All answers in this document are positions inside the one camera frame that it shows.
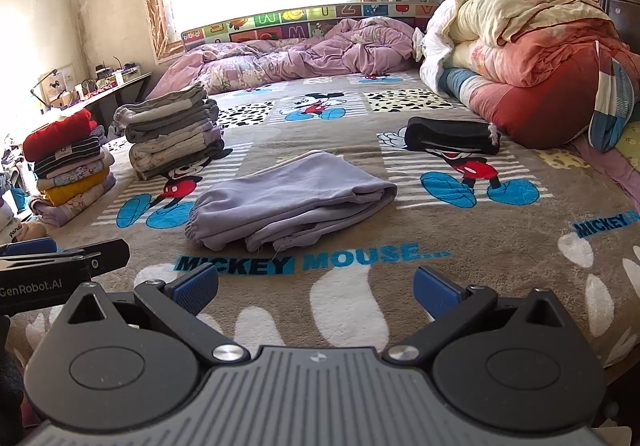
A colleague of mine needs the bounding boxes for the cluttered desk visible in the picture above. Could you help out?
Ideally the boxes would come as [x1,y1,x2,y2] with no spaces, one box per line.
[30,58,154,128]

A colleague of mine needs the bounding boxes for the cartoon printed blanket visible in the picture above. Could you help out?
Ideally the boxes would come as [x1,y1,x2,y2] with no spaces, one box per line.
[10,68,640,377]

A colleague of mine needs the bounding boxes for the stack of grey folded clothes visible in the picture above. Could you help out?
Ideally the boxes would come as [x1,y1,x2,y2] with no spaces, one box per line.
[111,85,225,181]

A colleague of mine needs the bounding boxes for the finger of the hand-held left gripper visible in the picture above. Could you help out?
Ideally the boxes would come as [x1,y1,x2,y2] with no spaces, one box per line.
[0,237,58,257]
[0,239,131,283]

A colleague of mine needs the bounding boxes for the stack of colourful folded clothes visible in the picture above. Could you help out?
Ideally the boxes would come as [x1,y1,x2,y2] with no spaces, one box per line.
[22,108,117,227]

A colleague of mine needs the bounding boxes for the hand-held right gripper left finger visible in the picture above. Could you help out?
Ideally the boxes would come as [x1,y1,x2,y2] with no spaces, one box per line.
[65,264,251,368]

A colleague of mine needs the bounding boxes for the blue white striped cloth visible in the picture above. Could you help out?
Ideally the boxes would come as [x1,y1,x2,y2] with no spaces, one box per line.
[587,40,637,153]

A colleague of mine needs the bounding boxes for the pile of quilts and pillows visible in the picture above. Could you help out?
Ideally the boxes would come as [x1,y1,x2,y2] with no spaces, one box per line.
[419,0,609,100]

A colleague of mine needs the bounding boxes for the purple floral quilt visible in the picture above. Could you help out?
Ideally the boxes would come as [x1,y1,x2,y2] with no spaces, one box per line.
[145,16,427,100]

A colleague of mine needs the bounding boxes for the pile of assorted clothes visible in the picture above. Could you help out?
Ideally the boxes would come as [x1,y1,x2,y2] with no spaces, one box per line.
[0,131,51,248]

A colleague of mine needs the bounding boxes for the orange pink quilt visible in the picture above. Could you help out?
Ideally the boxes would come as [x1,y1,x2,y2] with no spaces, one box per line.
[452,20,640,93]

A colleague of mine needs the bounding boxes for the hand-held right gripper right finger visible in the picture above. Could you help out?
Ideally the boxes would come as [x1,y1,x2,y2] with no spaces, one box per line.
[382,266,568,368]

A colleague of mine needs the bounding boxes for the red blue rolled quilt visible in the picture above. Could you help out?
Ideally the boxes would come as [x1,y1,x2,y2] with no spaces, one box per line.
[442,67,607,150]

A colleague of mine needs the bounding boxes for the desk lamp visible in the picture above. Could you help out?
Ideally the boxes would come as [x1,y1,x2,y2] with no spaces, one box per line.
[30,68,62,108]

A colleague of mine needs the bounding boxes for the colourful alphabet foam mat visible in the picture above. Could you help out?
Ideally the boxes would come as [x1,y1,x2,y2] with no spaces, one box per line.
[180,1,444,53]

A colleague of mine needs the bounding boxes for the dark wooden headboard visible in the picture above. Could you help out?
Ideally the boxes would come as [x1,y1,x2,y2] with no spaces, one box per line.
[527,0,640,48]

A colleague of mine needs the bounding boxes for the lavender pants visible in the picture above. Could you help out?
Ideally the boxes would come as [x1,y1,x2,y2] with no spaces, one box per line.
[185,149,399,253]

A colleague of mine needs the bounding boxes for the black folded cloth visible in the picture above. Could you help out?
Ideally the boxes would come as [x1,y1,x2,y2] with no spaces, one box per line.
[404,116,502,156]

